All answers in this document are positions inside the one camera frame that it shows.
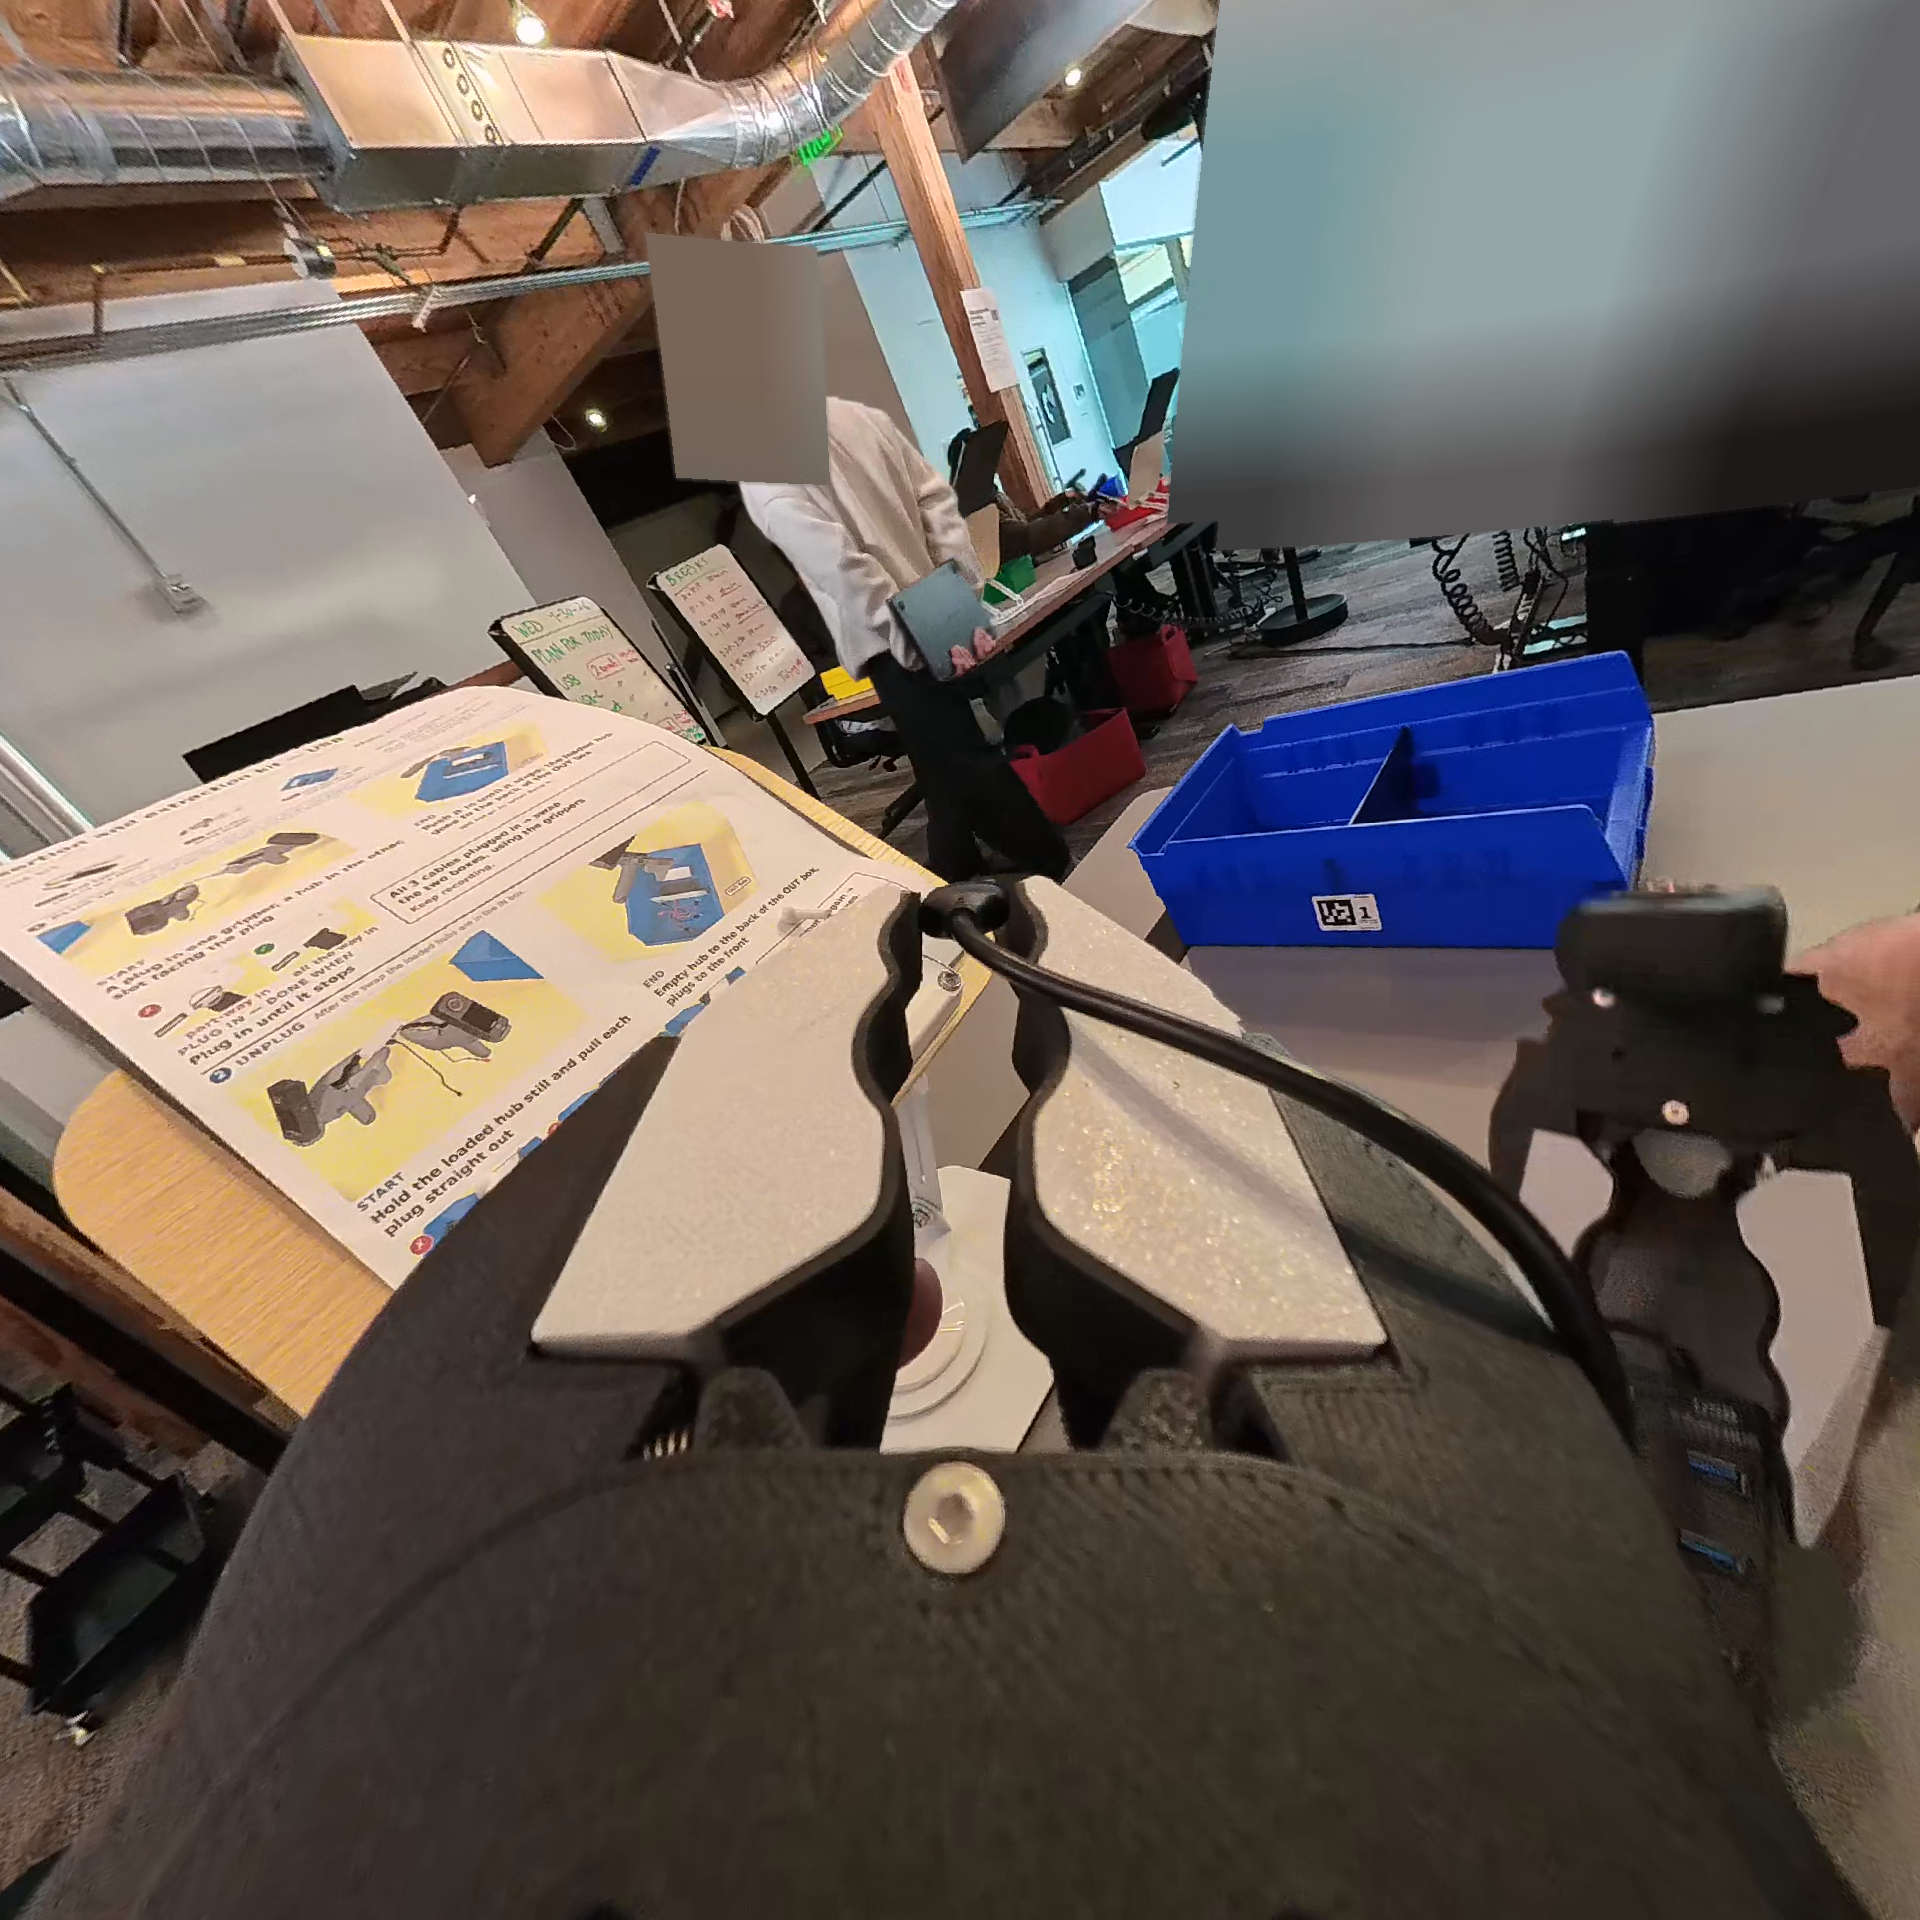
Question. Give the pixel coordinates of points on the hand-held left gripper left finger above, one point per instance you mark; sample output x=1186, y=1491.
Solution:
x=706, y=1200

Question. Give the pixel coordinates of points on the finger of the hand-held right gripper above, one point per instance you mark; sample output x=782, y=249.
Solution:
x=1836, y=1351

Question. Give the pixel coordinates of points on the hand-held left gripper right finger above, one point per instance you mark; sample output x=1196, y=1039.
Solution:
x=1201, y=1200

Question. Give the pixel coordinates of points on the black usb hub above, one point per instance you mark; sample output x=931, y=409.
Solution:
x=1716, y=1471

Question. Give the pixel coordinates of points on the blue plastic bin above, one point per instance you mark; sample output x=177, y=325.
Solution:
x=1410, y=872

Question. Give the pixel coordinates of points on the person's right hand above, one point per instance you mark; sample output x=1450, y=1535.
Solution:
x=1874, y=1005

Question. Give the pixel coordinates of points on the white stand base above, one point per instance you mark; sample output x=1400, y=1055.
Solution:
x=977, y=1395

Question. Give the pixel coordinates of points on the printed instruction sheet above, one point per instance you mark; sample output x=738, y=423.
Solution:
x=362, y=930

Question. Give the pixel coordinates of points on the red plastic bin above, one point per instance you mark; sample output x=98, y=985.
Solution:
x=1081, y=776

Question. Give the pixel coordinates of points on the instruction sheet on stand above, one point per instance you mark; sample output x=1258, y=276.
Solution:
x=182, y=1229

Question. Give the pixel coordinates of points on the white easel board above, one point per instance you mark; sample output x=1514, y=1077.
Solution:
x=586, y=660
x=736, y=625

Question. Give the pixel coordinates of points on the wooden work table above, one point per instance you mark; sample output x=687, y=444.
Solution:
x=1052, y=586

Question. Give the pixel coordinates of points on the black metal rack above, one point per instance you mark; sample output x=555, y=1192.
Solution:
x=92, y=1562

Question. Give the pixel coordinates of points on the wooden column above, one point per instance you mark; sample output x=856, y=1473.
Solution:
x=931, y=240

